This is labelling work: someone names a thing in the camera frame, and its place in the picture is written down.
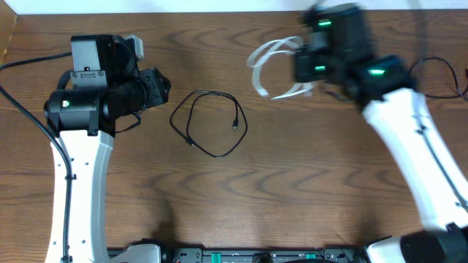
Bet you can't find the white USB cable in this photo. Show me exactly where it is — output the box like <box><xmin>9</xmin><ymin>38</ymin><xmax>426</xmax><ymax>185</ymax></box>
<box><xmin>245</xmin><ymin>35</ymin><xmax>317</xmax><ymax>101</ymax></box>

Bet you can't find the black USB cable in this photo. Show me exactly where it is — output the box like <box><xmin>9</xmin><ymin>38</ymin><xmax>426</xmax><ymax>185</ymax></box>
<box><xmin>169</xmin><ymin>90</ymin><xmax>249</xmax><ymax>159</ymax></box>
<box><xmin>407</xmin><ymin>56</ymin><xmax>468</xmax><ymax>102</ymax></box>

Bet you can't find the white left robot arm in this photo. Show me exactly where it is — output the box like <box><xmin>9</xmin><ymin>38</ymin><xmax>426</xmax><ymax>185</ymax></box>
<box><xmin>44</xmin><ymin>34</ymin><xmax>171</xmax><ymax>262</ymax></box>

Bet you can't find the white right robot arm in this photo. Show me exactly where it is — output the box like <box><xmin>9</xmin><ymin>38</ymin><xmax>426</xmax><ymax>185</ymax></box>
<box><xmin>294</xmin><ymin>3</ymin><xmax>467</xmax><ymax>262</ymax></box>

